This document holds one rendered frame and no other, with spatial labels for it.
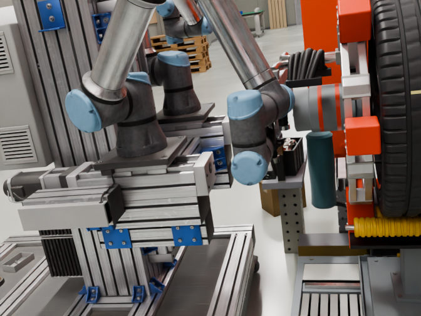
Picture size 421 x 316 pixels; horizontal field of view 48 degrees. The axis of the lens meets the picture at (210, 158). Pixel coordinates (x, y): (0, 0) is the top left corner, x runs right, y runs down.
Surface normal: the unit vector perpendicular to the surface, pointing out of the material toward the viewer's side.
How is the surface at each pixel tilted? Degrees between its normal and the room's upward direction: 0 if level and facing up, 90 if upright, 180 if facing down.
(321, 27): 90
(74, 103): 96
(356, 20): 125
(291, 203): 90
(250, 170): 90
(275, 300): 0
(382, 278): 0
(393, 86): 70
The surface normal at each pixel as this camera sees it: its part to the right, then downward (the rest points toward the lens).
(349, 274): -0.15, -0.94
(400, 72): -0.28, -0.10
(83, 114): -0.60, 0.41
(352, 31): -0.11, 0.81
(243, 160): -0.23, 0.33
